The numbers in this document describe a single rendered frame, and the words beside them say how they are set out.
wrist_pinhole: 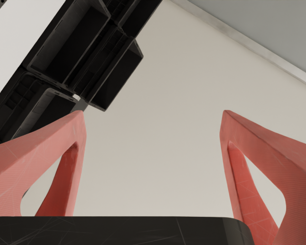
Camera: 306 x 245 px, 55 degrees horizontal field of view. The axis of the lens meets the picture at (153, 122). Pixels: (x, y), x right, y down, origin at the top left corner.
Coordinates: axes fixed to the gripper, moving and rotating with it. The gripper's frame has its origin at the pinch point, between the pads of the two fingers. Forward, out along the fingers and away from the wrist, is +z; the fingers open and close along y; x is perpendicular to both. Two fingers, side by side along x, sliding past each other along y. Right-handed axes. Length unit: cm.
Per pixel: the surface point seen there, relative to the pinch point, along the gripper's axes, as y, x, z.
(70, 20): 36, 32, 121
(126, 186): 24, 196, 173
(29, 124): 54, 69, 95
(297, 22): -128, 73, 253
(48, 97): 46, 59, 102
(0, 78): 34, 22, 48
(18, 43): 29, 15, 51
